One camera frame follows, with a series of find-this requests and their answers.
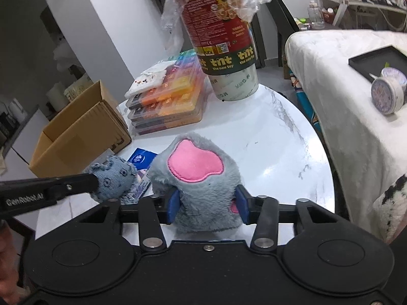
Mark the white dotted paper packet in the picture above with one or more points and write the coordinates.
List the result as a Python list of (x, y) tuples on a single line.
[(148, 81)]

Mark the black tray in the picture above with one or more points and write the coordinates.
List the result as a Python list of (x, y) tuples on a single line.
[(368, 62)]

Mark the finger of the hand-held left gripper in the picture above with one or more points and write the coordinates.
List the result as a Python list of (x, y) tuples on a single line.
[(79, 184)]

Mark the red cylindrical toy bin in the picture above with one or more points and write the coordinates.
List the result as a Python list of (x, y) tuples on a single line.
[(222, 47)]

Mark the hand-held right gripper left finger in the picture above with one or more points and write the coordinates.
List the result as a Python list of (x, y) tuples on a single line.
[(174, 206)]

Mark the bed with white blanket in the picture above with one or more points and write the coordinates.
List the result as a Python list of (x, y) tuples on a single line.
[(349, 139)]

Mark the clear plastic bin liner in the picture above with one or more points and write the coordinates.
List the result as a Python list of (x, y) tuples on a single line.
[(173, 22)]

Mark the blue tissue pack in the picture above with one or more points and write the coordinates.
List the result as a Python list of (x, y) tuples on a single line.
[(143, 162)]

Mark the white jug appliance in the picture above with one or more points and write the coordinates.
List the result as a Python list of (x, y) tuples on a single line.
[(57, 97)]

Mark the grey plush paw toy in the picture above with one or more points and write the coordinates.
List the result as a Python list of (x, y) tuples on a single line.
[(197, 165)]

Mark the person's left hand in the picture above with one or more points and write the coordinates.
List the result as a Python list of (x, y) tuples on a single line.
[(8, 260)]

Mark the yellow printed bag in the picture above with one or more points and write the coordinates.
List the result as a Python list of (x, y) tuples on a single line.
[(78, 87)]

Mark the white electric kettle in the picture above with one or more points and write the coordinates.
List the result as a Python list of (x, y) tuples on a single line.
[(15, 111)]

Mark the round floral tin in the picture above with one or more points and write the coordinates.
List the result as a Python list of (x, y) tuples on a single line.
[(386, 93)]

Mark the denim octopus plush toy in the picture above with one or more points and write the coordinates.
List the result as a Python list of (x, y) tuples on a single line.
[(116, 178)]

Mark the brown cardboard box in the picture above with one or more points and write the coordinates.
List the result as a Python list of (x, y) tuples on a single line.
[(79, 139)]

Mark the stack of colourful organizer boxes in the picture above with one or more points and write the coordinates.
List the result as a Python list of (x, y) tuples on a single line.
[(171, 98)]

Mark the colourful printed bag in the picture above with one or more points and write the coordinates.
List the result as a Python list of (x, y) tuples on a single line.
[(305, 101)]

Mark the clear water bottle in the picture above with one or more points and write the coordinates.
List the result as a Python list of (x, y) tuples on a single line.
[(315, 14)]

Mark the white black patterned rug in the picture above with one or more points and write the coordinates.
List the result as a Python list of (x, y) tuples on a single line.
[(392, 209)]

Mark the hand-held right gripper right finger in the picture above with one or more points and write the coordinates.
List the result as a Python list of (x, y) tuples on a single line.
[(241, 206)]

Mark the green lid jar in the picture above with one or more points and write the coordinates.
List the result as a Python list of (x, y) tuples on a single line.
[(302, 23)]

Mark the black chair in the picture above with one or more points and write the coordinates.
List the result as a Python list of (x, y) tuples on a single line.
[(276, 16)]

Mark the white desk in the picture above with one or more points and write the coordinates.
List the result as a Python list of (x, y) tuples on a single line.
[(365, 4)]

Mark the white kitchen cabinet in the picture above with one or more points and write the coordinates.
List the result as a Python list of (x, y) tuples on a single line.
[(19, 152)]

